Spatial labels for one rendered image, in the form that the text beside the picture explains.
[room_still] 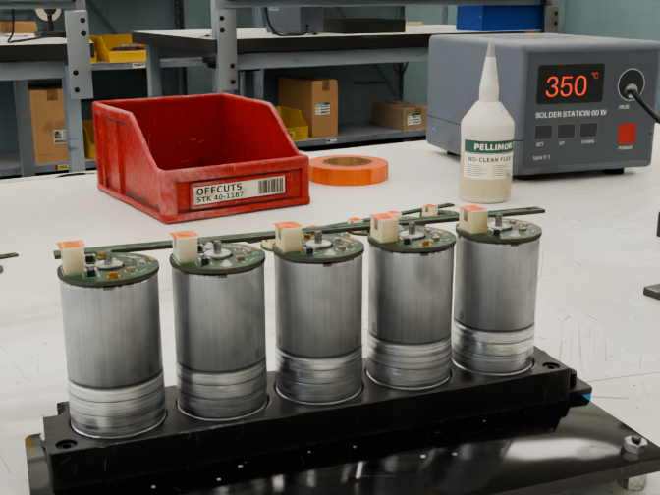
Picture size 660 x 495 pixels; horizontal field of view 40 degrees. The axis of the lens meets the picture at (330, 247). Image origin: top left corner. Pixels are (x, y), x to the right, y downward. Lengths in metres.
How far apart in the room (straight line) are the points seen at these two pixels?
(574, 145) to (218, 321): 0.46
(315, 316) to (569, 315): 0.17
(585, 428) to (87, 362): 0.14
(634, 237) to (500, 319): 0.26
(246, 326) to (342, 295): 0.03
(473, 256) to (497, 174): 0.32
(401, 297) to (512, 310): 0.03
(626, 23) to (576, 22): 0.42
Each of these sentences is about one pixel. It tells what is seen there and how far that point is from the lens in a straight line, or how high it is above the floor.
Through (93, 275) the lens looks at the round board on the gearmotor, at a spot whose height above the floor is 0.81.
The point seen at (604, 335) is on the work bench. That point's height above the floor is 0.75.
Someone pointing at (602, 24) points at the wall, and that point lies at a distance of 6.31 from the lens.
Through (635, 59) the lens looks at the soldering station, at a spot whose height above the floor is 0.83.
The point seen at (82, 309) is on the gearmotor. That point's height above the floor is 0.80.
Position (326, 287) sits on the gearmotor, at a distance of 0.24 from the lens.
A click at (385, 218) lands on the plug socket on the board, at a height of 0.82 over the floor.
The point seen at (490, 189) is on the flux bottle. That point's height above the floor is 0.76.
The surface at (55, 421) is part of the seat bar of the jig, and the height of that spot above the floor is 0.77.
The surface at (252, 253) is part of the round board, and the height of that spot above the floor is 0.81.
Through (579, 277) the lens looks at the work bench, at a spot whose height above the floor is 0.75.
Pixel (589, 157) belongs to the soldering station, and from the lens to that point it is 0.67.
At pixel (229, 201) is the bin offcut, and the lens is 0.54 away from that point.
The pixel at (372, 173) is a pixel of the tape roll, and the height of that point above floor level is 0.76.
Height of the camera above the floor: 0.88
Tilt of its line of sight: 16 degrees down
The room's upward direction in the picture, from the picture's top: straight up
